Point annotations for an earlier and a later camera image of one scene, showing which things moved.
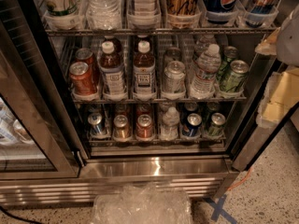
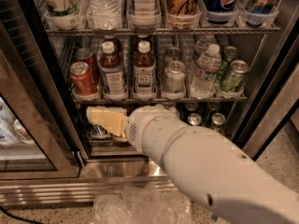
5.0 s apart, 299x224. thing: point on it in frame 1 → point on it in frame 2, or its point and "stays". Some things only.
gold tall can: (182, 0) stays
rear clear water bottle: (203, 44) stays
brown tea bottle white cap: (144, 73) stays
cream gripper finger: (281, 95) → (114, 119)
